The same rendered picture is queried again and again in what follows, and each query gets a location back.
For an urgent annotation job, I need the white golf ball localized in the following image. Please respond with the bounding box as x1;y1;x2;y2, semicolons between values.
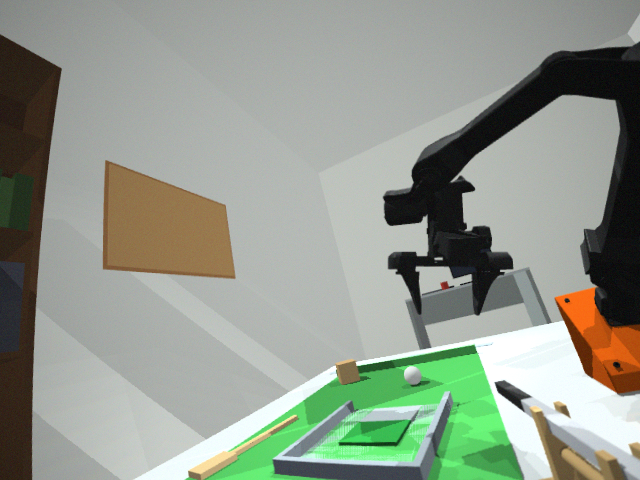
404;366;421;385

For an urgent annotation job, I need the green flat mat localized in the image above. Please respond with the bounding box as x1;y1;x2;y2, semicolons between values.
204;353;524;480

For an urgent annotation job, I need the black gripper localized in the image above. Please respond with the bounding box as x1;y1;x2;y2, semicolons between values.
388;216;513;316

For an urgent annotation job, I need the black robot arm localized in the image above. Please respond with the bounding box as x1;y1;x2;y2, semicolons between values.
383;41;640;327

